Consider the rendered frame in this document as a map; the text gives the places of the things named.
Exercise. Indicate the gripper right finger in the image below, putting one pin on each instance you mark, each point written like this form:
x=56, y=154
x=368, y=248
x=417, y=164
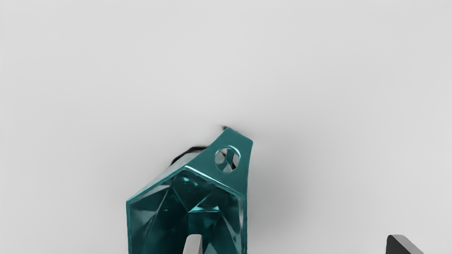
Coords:
x=400, y=246

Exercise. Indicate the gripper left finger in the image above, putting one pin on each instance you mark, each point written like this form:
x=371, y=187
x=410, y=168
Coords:
x=193, y=245

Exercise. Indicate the teal faceted mug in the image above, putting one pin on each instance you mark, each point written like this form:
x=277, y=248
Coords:
x=208, y=165

